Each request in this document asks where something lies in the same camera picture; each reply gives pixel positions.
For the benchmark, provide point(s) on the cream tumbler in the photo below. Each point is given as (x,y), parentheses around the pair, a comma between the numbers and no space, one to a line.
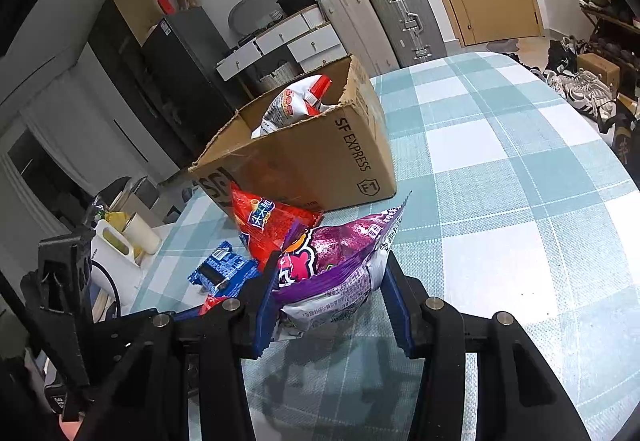
(141,233)

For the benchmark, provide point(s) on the silver suitcase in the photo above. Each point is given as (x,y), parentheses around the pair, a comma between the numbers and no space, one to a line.
(405,16)

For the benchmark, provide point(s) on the brown shoe box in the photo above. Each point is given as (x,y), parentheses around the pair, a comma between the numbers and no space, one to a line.
(597,68)

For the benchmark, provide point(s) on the red cartoon snack bag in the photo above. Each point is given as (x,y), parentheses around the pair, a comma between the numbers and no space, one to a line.
(270,226)

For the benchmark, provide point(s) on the purple snack bag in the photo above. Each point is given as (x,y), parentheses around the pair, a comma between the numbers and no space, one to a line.
(330,266)

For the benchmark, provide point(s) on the small red box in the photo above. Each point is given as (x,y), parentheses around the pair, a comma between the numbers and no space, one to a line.
(166,2)

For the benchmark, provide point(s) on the white drawer desk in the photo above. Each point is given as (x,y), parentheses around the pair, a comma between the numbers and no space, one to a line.
(295,38)

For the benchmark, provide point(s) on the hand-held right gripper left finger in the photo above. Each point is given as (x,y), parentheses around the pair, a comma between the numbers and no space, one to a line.
(264,316)

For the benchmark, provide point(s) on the grey arched board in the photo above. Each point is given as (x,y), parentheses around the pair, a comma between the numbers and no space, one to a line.
(250,11)

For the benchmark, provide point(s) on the white red-edged snack packet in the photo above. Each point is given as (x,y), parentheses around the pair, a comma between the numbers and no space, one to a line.
(295,103)

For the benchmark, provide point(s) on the blue cookie packet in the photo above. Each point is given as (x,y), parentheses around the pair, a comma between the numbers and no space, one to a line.
(222,271)

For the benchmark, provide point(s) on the scattered shoes pile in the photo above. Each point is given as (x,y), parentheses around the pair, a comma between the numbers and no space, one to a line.
(575,81)

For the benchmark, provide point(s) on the small red snack packet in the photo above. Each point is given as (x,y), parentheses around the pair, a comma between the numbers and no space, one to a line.
(212,305)

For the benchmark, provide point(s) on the black wardrobe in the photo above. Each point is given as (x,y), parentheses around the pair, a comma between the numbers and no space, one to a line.
(117,71)

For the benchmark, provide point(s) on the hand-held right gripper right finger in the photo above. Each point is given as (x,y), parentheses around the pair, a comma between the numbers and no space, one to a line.
(396,308)

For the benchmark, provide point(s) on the teal checked tablecloth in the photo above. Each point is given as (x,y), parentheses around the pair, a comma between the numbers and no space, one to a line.
(500,221)

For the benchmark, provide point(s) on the flat cardboard carton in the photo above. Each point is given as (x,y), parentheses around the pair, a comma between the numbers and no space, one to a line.
(132,11)

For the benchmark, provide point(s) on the white grey laundry basket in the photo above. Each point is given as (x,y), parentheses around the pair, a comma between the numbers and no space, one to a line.
(277,76)

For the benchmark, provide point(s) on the small white basket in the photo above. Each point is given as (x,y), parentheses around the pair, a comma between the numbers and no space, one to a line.
(275,14)

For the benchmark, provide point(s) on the black gold printed bag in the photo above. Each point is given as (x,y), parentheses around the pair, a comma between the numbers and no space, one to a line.
(622,131)

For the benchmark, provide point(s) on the beige suitcase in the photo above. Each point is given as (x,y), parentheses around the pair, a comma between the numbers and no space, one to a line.
(357,28)

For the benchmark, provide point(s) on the wooden shoe rack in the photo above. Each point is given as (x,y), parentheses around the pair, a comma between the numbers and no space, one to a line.
(607,18)

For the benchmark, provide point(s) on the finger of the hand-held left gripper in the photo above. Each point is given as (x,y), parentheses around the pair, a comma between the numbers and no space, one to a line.
(65,266)

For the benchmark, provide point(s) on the white grey appliance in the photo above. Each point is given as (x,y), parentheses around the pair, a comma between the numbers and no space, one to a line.
(112,261)

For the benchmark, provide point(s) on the cardboard box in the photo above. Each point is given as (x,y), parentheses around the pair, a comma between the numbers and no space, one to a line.
(310,161)

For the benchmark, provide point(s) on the black storage box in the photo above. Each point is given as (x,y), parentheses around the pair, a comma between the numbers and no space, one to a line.
(297,2)

